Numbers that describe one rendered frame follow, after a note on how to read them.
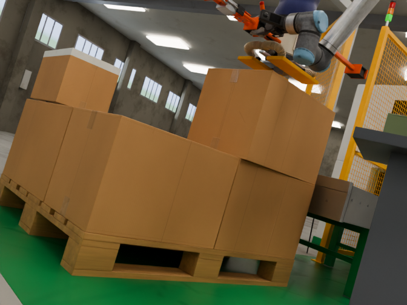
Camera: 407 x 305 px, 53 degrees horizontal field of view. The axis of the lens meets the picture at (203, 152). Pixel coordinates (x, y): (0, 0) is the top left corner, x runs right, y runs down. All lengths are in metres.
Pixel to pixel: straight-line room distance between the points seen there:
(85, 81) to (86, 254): 1.91
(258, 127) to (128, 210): 0.66
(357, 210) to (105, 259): 1.38
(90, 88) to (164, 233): 1.80
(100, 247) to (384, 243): 0.99
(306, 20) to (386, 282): 1.06
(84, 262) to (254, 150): 0.82
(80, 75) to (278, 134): 1.71
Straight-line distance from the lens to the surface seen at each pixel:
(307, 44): 1.79
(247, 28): 2.04
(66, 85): 3.09
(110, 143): 1.39
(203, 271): 1.77
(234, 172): 1.73
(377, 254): 1.62
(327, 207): 2.23
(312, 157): 2.15
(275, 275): 2.15
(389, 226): 1.61
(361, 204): 2.34
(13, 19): 11.32
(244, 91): 1.85
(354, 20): 1.94
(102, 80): 3.20
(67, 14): 12.36
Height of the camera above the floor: 0.44
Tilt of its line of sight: 3 degrees up
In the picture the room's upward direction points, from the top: 17 degrees clockwise
